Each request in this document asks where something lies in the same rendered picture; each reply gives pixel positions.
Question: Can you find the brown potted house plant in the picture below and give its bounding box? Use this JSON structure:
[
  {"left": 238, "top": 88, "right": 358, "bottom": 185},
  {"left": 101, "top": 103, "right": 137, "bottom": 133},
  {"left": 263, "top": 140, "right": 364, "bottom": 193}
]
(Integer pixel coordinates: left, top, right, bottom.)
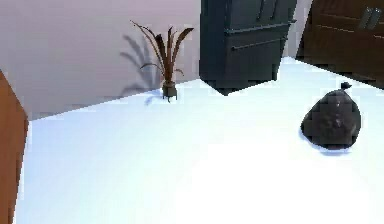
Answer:
[{"left": 130, "top": 19, "right": 195, "bottom": 103}]

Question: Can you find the black fridge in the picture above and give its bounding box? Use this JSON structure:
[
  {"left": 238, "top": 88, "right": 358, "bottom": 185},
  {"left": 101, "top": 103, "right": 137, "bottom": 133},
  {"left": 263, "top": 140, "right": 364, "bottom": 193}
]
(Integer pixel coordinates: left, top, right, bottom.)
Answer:
[{"left": 199, "top": 0, "right": 298, "bottom": 97}]

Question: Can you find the black rubbish bag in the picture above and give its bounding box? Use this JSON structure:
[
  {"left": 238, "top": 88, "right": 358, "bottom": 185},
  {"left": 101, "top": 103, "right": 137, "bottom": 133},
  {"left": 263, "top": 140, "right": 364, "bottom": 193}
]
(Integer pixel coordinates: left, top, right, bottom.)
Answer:
[{"left": 300, "top": 81, "right": 362, "bottom": 151}]

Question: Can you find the dark brown wooden cupboard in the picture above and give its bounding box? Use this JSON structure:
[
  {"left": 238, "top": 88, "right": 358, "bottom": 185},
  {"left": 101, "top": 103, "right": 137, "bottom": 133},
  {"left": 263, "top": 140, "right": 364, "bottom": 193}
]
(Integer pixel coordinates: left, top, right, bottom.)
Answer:
[{"left": 295, "top": 0, "right": 384, "bottom": 90}]

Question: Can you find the orange brown wooden door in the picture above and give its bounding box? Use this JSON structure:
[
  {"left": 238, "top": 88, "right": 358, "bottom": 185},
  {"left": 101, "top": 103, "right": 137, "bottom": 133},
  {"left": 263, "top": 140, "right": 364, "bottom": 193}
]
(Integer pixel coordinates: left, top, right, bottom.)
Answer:
[{"left": 0, "top": 69, "right": 30, "bottom": 224}]

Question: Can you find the black fridge handle bar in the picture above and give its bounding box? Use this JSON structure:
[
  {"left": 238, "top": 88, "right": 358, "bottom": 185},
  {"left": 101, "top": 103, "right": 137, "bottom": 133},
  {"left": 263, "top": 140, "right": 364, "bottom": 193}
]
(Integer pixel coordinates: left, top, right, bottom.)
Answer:
[
  {"left": 230, "top": 36, "right": 289, "bottom": 52},
  {"left": 223, "top": 19, "right": 297, "bottom": 35}
]

